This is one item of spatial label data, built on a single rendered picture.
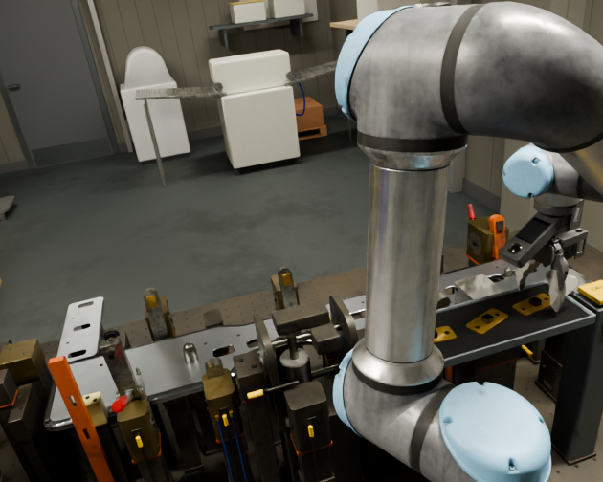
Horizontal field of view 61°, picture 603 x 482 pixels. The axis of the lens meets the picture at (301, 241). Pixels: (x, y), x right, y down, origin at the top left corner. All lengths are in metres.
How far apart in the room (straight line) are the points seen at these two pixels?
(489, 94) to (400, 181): 0.13
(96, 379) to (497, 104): 1.10
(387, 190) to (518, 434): 0.30
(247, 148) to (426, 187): 4.96
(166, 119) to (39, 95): 1.68
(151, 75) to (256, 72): 1.42
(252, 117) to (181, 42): 2.05
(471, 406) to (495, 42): 0.39
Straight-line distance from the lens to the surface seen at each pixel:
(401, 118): 0.51
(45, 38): 7.16
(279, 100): 5.43
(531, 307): 1.10
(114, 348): 1.03
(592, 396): 1.32
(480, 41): 0.47
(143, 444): 1.16
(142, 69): 6.33
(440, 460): 0.64
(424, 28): 0.50
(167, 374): 1.26
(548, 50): 0.47
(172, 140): 6.44
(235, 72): 5.41
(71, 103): 7.22
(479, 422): 0.62
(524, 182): 0.85
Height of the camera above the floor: 1.78
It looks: 27 degrees down
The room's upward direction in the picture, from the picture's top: 7 degrees counter-clockwise
